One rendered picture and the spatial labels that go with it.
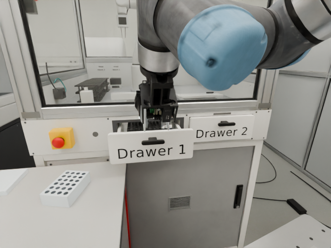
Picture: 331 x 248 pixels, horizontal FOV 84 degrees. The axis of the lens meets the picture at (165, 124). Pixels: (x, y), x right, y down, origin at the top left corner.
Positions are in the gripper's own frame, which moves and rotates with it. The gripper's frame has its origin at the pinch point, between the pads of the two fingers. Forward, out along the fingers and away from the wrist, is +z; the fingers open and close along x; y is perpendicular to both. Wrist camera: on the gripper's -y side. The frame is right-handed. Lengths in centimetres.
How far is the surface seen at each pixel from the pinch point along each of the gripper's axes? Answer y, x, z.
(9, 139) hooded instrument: -41, -82, 63
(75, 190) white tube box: 10.5, -23.8, 17.6
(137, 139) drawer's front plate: -2.7, -4.8, 12.7
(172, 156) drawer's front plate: 1.4, 6.9, 18.8
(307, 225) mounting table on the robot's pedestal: 28.3, 36.3, 9.6
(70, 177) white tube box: 5.4, -26.7, 20.1
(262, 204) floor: 4, 96, 118
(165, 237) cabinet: 21, 7, 76
